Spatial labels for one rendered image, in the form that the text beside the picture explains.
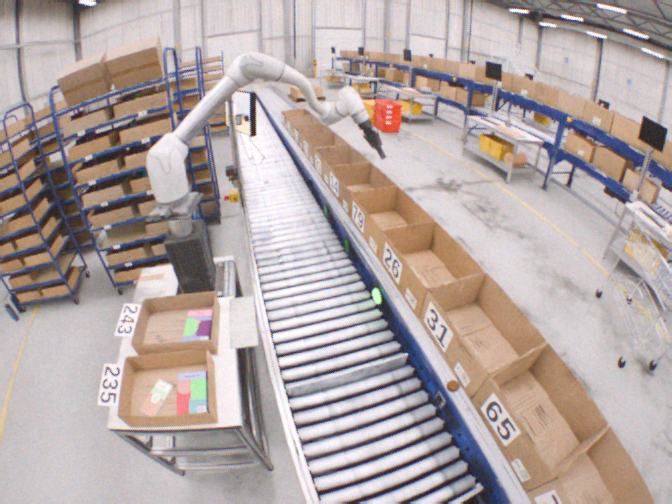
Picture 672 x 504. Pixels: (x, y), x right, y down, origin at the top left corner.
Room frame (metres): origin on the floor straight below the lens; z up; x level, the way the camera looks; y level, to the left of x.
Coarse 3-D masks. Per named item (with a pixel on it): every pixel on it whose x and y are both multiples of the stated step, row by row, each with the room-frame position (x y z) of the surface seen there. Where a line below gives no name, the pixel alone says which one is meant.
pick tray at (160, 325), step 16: (144, 304) 0.86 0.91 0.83; (160, 304) 0.89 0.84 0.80; (176, 304) 0.91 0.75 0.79; (192, 304) 0.93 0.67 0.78; (208, 304) 0.95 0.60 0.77; (144, 320) 0.79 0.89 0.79; (160, 320) 0.83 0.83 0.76; (176, 320) 0.84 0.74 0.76; (144, 336) 0.72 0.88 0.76; (160, 336) 0.74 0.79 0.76; (176, 336) 0.75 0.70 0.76; (144, 352) 0.62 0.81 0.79; (160, 352) 0.63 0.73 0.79
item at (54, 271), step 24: (0, 144) 1.45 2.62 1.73; (0, 168) 1.42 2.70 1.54; (0, 192) 1.39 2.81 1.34; (24, 192) 1.48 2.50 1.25; (0, 216) 1.35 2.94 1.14; (0, 240) 1.31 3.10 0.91; (48, 240) 1.55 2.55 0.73; (48, 264) 1.45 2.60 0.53; (24, 288) 1.30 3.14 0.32; (24, 312) 1.22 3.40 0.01
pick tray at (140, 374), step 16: (176, 352) 0.61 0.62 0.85; (192, 352) 0.63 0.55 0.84; (208, 352) 0.63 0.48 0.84; (128, 368) 0.51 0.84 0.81; (144, 368) 0.55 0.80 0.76; (160, 368) 0.57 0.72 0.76; (176, 368) 0.58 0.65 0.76; (192, 368) 0.60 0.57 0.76; (208, 368) 0.55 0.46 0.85; (128, 384) 0.45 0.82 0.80; (144, 384) 0.48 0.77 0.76; (176, 384) 0.51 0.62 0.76; (208, 384) 0.49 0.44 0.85; (128, 400) 0.38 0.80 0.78; (144, 400) 0.41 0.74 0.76; (176, 400) 0.44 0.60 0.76; (208, 400) 0.42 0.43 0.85; (128, 416) 0.29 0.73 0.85; (144, 416) 0.31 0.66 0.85; (160, 416) 0.32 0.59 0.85; (176, 416) 0.34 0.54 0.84; (192, 416) 0.36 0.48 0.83; (208, 416) 0.37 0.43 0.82
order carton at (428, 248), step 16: (416, 224) 1.21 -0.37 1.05; (432, 224) 1.24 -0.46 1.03; (384, 240) 1.12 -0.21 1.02; (400, 240) 1.19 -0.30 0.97; (416, 240) 1.22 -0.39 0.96; (432, 240) 1.24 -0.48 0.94; (448, 240) 1.13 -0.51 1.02; (400, 256) 0.98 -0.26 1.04; (416, 256) 1.18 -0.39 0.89; (432, 256) 1.18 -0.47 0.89; (448, 256) 1.10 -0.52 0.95; (464, 256) 1.01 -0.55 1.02; (416, 272) 1.06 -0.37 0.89; (432, 272) 1.06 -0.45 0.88; (448, 272) 1.06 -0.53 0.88; (464, 272) 0.98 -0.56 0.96; (480, 272) 0.87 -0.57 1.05; (400, 288) 0.94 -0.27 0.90; (416, 288) 0.84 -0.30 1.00; (416, 304) 0.82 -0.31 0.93
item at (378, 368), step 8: (392, 360) 0.65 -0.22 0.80; (400, 360) 0.66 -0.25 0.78; (360, 368) 0.61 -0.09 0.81; (368, 368) 0.62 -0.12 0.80; (376, 368) 0.63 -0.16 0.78; (384, 368) 0.64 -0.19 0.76; (392, 368) 0.65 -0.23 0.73; (336, 376) 0.58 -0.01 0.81; (344, 376) 0.59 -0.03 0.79; (352, 376) 0.60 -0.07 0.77; (360, 376) 0.61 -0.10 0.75; (368, 376) 0.62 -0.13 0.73; (304, 384) 0.54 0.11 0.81; (312, 384) 0.55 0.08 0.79; (320, 384) 0.56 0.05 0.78; (328, 384) 0.57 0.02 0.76; (336, 384) 0.58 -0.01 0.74; (344, 384) 0.59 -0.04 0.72; (296, 392) 0.53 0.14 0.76; (304, 392) 0.54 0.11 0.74; (312, 392) 0.55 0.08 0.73
